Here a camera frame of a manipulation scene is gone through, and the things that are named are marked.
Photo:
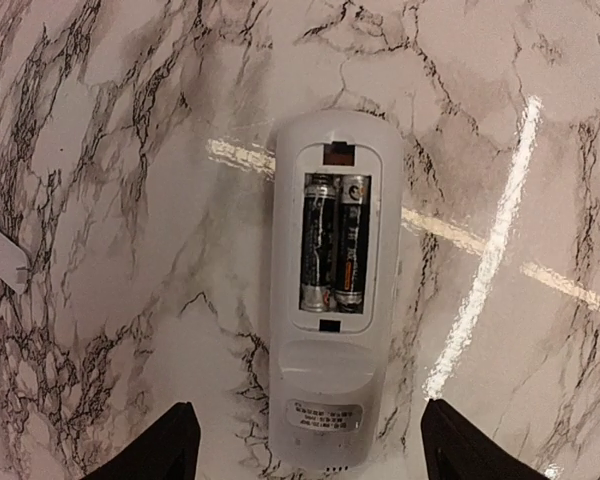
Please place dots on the white remote control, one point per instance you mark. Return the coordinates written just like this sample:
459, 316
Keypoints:
327, 369

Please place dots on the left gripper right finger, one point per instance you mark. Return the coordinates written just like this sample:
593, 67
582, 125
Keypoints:
456, 449

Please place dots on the white battery cover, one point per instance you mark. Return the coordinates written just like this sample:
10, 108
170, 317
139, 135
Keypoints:
14, 265

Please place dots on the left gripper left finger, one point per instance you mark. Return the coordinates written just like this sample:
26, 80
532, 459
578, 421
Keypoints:
167, 449

